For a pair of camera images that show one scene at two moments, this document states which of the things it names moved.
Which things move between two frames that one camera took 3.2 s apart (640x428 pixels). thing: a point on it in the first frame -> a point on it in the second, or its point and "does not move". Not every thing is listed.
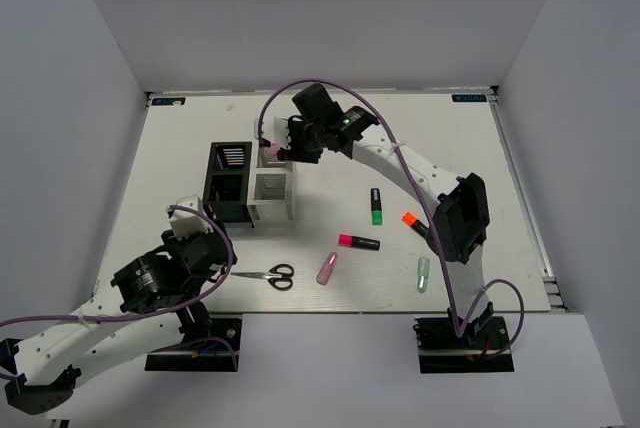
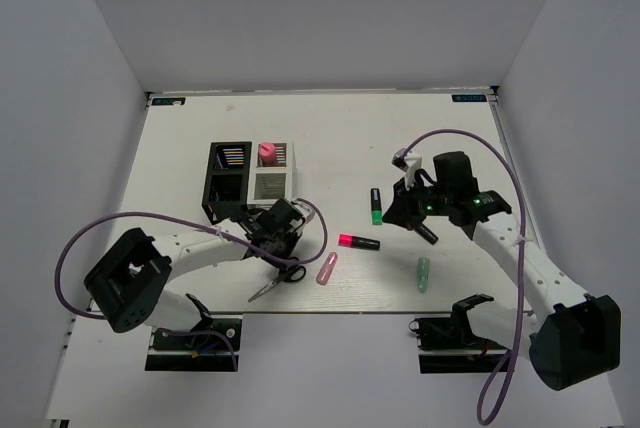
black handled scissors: (271, 275) -> (289, 273)
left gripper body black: (174, 244) -> (285, 243)
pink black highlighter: (346, 240) does not move
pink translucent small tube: (327, 268) does not move
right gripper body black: (304, 144) -> (420, 202)
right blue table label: (469, 98) does not move
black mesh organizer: (227, 188) does not move
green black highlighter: (376, 207) does not move
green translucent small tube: (423, 271) does not move
